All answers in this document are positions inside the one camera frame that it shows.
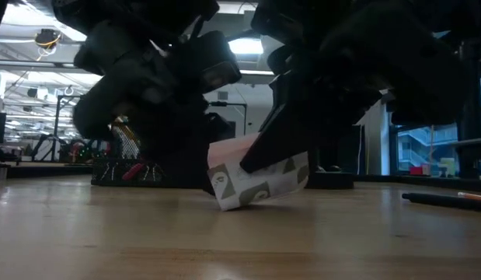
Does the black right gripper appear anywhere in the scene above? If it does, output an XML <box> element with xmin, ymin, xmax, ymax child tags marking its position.
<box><xmin>239</xmin><ymin>0</ymin><xmax>395</xmax><ymax>175</ymax></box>

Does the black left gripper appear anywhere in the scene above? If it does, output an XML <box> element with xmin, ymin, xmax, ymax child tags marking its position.
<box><xmin>73</xmin><ymin>23</ymin><xmax>235</xmax><ymax>196</ymax></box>

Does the pink sticky note pad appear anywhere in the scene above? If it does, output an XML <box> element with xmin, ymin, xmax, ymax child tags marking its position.
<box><xmin>206</xmin><ymin>131</ymin><xmax>311</xmax><ymax>212</ymax></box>

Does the plain black pen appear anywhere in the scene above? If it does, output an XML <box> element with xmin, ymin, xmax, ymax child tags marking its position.
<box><xmin>401</xmin><ymin>191</ymin><xmax>481</xmax><ymax>213</ymax></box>

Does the orange pencil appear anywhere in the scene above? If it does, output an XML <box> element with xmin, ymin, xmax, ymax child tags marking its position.
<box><xmin>457</xmin><ymin>191</ymin><xmax>481</xmax><ymax>203</ymax></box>

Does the black mesh desk organizer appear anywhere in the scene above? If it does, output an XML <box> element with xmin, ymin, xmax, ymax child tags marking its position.
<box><xmin>90</xmin><ymin>116</ymin><xmax>168</xmax><ymax>188</ymax></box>

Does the white globe table lamp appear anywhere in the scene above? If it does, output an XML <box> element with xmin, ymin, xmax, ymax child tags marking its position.
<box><xmin>259</xmin><ymin>34</ymin><xmax>356</xmax><ymax>191</ymax></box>

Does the black background gantry frame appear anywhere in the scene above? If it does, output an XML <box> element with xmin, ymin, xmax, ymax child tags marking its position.
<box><xmin>54</xmin><ymin>93</ymin><xmax>84</xmax><ymax>161</ymax></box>
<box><xmin>208</xmin><ymin>100</ymin><xmax>249</xmax><ymax>138</ymax></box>

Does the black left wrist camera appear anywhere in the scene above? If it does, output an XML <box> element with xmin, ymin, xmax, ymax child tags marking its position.
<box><xmin>200</xmin><ymin>30</ymin><xmax>242</xmax><ymax>95</ymax></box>

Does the black aluminium table frame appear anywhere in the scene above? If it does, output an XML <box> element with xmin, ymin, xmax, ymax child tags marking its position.
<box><xmin>0</xmin><ymin>164</ymin><xmax>481</xmax><ymax>193</ymax></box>

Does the yellow hanging cord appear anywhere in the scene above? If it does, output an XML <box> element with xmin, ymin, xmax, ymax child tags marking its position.
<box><xmin>429</xmin><ymin>124</ymin><xmax>436</xmax><ymax>165</ymax></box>

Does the black ceiling device yellow cable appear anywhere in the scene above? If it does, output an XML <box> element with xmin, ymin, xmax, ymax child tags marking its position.
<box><xmin>34</xmin><ymin>28</ymin><xmax>63</xmax><ymax>50</ymax></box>

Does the black vertical post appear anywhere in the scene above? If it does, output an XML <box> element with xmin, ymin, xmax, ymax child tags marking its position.
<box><xmin>445</xmin><ymin>38</ymin><xmax>481</xmax><ymax>180</ymax></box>

